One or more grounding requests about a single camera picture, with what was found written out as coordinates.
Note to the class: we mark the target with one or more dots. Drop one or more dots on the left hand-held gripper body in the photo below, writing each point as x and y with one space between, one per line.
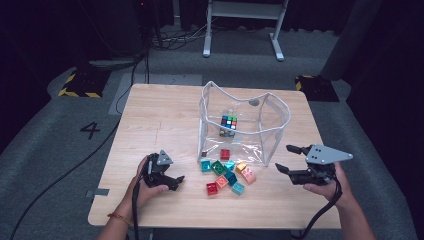
156 173

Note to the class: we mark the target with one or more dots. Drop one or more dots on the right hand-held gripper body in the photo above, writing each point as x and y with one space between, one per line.
323 155

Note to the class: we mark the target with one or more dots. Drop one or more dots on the clear plastic bag white trim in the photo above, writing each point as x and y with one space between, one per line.
276 133

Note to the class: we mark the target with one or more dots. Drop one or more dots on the teal toy brick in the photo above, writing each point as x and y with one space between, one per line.
205 166

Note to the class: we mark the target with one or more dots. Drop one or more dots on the red toy brick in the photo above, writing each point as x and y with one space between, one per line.
212 188
225 154

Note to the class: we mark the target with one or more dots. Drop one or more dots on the pink toy brick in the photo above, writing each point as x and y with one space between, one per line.
248 175

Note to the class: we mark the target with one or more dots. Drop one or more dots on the green toy brick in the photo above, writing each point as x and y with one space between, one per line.
218 168

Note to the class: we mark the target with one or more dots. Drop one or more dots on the salmon toy brick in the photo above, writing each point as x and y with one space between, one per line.
221 182

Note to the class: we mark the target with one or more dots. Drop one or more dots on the orange toy brick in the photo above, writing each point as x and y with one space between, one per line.
240 167

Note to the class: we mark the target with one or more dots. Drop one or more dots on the light blue toy brick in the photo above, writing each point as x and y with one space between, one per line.
237 188

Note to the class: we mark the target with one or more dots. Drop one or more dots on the dark blue-green toy brick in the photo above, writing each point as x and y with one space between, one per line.
231 178

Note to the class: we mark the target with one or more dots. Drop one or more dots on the cyan toy brick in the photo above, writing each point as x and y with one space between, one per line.
230 165

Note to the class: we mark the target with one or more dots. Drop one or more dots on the multicoloured puzzle cube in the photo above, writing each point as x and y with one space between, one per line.
229 122

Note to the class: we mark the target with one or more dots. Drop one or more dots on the person's left hand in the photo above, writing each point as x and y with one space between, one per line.
146 195

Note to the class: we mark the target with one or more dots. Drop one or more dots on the person's right hand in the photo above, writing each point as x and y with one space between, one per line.
336 191

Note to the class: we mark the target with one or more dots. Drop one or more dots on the grey tape piece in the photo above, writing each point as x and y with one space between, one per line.
100 192

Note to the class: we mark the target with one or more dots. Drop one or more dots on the black yellow striped base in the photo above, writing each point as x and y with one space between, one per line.
83 83
316 88

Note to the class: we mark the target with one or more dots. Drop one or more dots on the grey column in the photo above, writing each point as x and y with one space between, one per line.
350 40

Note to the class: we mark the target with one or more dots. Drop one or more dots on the grey round stand base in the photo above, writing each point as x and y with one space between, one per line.
110 63

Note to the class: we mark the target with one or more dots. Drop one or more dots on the white metal stand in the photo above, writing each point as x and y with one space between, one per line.
207 33

